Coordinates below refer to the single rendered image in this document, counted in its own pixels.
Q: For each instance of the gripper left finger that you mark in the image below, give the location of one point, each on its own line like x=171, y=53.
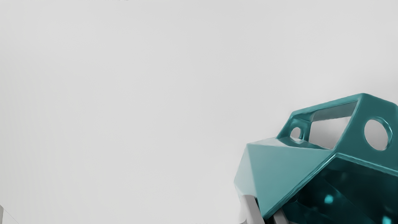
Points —
x=250, y=211

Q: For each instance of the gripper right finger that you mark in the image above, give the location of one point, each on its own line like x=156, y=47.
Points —
x=281, y=218

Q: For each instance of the teal faceted mug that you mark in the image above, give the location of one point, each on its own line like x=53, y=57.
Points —
x=279, y=168

